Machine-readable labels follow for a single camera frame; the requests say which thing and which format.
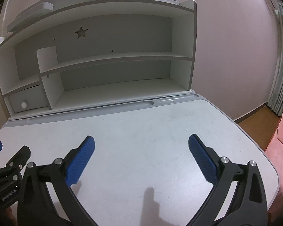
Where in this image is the grey drawer with knob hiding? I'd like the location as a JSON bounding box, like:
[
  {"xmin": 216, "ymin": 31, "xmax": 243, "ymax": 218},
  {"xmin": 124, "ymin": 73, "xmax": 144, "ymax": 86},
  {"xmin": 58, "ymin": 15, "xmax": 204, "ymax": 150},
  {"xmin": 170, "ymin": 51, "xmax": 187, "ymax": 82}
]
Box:
[{"xmin": 8, "ymin": 85, "xmax": 47, "ymax": 113}]

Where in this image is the white desk hutch shelf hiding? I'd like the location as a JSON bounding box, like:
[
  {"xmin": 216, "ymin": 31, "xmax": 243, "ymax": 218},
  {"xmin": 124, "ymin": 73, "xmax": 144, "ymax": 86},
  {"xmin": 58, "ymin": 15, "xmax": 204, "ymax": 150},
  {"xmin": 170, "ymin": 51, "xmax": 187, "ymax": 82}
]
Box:
[{"xmin": 0, "ymin": 0, "xmax": 197, "ymax": 119}]

